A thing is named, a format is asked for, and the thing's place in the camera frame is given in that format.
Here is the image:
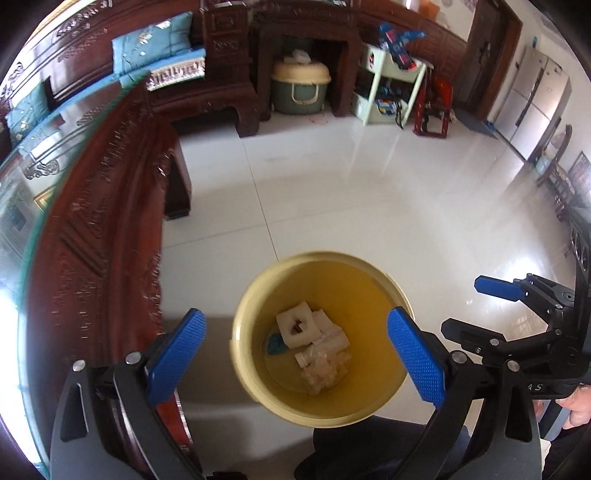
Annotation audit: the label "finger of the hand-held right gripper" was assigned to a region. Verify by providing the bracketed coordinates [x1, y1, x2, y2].
[475, 273, 578, 308]
[441, 318, 555, 363]

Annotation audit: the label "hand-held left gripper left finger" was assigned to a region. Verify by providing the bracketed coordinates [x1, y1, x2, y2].
[50, 308, 207, 480]

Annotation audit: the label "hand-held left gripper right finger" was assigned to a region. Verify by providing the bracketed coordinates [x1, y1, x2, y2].
[387, 306, 542, 480]

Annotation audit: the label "yellow plastic bucket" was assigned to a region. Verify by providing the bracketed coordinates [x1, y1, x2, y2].
[229, 251, 415, 426]

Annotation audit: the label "clear plastic bag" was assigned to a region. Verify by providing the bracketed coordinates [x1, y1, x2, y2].
[301, 351, 348, 396]

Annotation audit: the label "white foam block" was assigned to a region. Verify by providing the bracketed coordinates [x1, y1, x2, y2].
[276, 301, 321, 348]

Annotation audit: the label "white plastic bottle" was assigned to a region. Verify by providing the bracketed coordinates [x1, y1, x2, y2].
[294, 348, 325, 368]

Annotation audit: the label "person's right hand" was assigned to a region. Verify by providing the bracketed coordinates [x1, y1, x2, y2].
[556, 385, 591, 430]

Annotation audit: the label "black speaker cabinet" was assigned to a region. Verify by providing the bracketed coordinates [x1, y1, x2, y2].
[561, 208, 591, 287]

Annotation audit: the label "person's leg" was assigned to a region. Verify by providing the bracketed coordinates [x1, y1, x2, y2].
[295, 415, 472, 480]

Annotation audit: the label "wooden dining chairs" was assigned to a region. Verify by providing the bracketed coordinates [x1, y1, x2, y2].
[536, 124, 591, 222]

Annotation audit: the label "blue door mat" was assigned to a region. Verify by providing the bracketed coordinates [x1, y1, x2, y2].
[457, 108, 499, 139]

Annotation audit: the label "red stool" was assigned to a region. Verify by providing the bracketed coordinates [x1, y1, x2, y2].
[413, 76, 455, 139]

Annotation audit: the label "silver refrigerator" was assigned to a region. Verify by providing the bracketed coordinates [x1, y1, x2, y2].
[496, 45, 572, 161]

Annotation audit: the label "white shelf rack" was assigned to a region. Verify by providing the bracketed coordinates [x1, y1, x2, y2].
[353, 44, 428, 126]

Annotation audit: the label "brown wooden door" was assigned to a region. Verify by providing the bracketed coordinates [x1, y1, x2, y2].
[455, 0, 522, 123]

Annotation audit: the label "blue and red toy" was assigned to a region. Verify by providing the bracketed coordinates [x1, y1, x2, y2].
[379, 21, 426, 71]

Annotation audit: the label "blue sofa seat pad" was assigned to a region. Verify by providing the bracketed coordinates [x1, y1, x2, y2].
[18, 46, 206, 153]

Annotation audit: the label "green basket with cream lid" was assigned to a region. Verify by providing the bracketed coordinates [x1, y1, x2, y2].
[270, 48, 332, 114]

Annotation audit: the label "blue embroidered cushion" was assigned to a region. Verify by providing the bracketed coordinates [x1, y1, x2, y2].
[112, 11, 194, 88]
[4, 80, 52, 139]

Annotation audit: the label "carved wooden sofa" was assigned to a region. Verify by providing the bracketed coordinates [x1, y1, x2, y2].
[0, 0, 259, 158]

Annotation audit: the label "dark wooden side table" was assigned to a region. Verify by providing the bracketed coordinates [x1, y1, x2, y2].
[249, 0, 363, 118]

